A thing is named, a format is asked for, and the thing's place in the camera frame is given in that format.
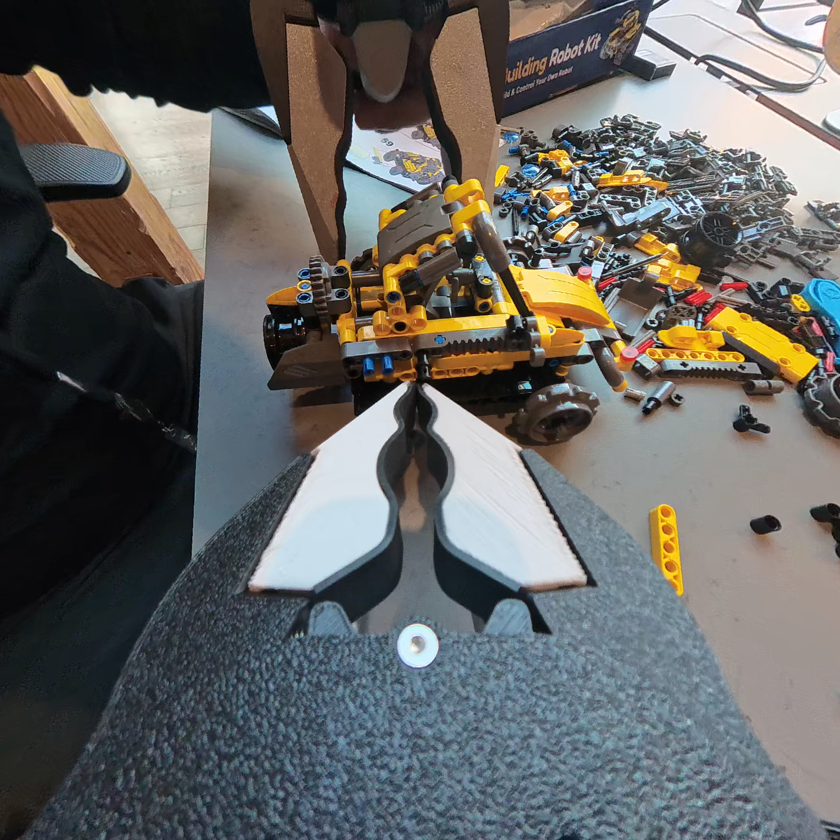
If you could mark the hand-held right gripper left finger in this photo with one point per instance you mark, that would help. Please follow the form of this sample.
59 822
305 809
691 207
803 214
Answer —
328 525

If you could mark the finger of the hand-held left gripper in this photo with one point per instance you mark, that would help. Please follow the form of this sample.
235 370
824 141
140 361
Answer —
469 85
308 118

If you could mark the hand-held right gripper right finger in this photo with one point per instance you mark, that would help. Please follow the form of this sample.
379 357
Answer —
512 525

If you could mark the yellow toy brick vehicle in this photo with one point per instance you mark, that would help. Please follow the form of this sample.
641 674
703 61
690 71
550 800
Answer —
459 315

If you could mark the person's left forearm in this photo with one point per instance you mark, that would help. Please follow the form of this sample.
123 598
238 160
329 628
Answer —
164 52

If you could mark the person's left hand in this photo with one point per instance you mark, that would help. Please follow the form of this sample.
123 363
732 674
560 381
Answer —
400 115

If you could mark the open instruction booklet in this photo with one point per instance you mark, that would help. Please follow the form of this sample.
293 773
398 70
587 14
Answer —
400 157

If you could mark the dark blue cardboard kit box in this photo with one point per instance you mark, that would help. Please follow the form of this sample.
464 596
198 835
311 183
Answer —
564 59

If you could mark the yellow short five-hole beam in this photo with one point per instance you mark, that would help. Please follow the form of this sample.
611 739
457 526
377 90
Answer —
667 551

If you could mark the black power adapter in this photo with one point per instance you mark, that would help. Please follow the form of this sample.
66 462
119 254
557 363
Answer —
656 65

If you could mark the brown wooden beam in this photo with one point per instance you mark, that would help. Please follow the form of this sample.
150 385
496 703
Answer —
131 229

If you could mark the pile of dark brick pieces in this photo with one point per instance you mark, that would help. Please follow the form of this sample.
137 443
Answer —
656 197

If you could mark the black office chair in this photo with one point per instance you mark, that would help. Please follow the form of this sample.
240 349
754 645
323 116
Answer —
79 170

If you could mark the small black bush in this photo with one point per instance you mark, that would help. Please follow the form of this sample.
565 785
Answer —
765 523

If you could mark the black pin connector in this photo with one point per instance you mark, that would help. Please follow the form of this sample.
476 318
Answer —
748 421

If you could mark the black spoked wheel rim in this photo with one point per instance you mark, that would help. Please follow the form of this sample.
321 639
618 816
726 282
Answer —
712 237

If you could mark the person's black jacket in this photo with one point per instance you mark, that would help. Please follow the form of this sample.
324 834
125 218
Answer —
65 394

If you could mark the black connector cluster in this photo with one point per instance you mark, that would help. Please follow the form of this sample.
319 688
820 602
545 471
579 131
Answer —
828 518

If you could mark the dark grey sprocket wheel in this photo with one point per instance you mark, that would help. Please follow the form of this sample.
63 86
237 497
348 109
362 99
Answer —
823 403

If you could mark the blue brick separator tool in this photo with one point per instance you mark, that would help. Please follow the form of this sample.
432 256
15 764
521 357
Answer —
823 302

